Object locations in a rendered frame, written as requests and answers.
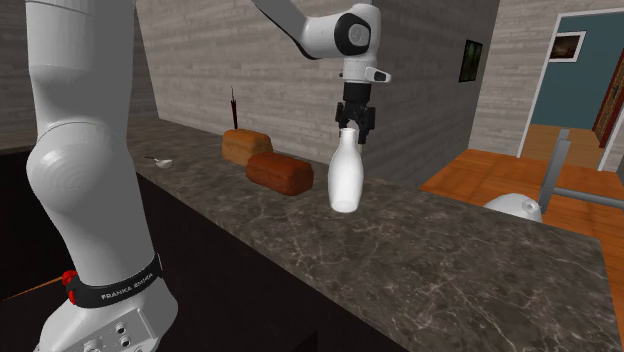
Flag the grey metal frame furniture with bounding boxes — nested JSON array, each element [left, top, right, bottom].
[[537, 128, 624, 215]]

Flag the brown wooden door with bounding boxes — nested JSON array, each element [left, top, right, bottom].
[[592, 47, 624, 149]]

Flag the small white spoon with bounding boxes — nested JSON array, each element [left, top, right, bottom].
[[144, 155, 174, 170]]

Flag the dark slender stick tool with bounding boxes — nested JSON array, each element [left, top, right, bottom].
[[229, 86, 240, 131]]

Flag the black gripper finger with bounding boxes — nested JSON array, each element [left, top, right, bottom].
[[357, 107, 377, 145], [334, 101, 350, 130]]

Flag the white bottle vase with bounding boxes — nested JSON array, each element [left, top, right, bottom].
[[327, 127, 365, 214]]

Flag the dark framed wall picture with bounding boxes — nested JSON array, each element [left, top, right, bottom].
[[458, 39, 484, 84]]

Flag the white framed wall picture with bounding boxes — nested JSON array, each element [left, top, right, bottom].
[[548, 30, 588, 64]]

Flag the dark brown bread loaf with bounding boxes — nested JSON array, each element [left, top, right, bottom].
[[245, 151, 315, 197]]

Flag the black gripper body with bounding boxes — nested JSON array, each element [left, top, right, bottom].
[[340, 81, 375, 117]]

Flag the white rounded object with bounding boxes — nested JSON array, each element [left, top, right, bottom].
[[482, 192, 544, 224]]

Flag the light brown bread loaf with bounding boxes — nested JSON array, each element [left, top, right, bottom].
[[221, 128, 274, 168]]

